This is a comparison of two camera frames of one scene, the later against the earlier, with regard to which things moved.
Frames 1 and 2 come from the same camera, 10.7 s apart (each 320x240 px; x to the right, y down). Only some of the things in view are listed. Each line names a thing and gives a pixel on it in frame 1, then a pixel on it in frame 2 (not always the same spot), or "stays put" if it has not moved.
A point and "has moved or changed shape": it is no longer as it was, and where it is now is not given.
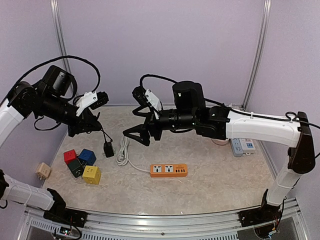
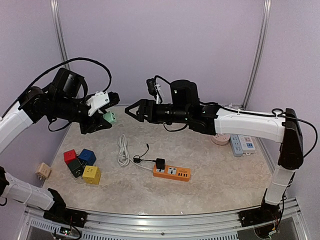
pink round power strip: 220,142 stays put
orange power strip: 156,170 has moved or changed shape
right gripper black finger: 151,128 to 141,103
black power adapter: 108,146 to 160,163
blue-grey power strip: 236,147 stays put
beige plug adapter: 43,171 stays put
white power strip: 247,145 stays put
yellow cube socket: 91,175 stays put
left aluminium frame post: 60,32 stays put
